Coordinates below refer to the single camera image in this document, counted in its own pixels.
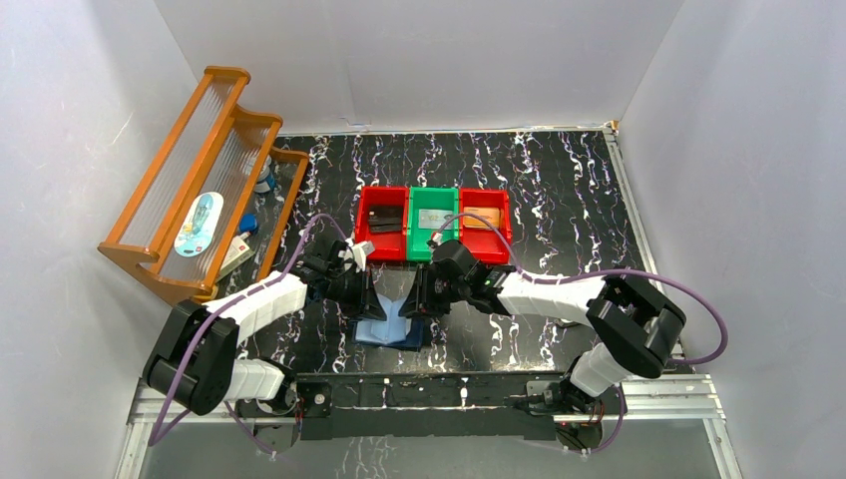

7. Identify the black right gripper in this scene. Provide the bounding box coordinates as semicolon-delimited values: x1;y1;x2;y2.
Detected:
397;262;470;318

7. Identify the white blue bottle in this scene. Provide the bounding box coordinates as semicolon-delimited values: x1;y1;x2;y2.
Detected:
253;157;276;195

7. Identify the blue leather card holder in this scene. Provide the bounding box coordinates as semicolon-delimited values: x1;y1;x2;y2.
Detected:
353;294;425;351

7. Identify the small white pink object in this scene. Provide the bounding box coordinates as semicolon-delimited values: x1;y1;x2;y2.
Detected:
555;317;587;328

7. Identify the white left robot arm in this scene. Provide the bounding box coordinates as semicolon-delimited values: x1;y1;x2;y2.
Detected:
142;238;386;415

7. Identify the blue capped tube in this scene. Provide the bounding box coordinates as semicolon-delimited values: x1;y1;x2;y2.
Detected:
237;214;258;240

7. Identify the red plastic bin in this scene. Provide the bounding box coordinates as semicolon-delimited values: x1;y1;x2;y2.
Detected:
354;187;409;262
459;188;513;264

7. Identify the left red plastic bin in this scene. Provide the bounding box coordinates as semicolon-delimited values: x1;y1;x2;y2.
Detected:
354;187;409;262

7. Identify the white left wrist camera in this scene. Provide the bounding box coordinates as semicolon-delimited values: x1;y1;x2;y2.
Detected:
338;239;375;270

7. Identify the orange card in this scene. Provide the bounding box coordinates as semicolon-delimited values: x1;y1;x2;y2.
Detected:
462;207;502;230

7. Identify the white red box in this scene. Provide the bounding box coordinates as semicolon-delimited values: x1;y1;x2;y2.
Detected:
216;237;254;280

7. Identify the orange wooden rack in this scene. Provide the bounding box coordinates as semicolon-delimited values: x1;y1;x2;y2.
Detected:
98;66;309;304

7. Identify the right red plastic bin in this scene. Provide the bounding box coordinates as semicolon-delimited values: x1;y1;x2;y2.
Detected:
459;188;513;264

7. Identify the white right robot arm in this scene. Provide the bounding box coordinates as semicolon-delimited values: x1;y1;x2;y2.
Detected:
398;239;686;413

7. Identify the grey silver card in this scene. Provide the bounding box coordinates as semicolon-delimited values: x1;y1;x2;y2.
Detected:
417;209;455;230

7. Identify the green plastic bin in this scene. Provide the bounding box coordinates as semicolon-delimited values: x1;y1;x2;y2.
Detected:
406;187;459;262

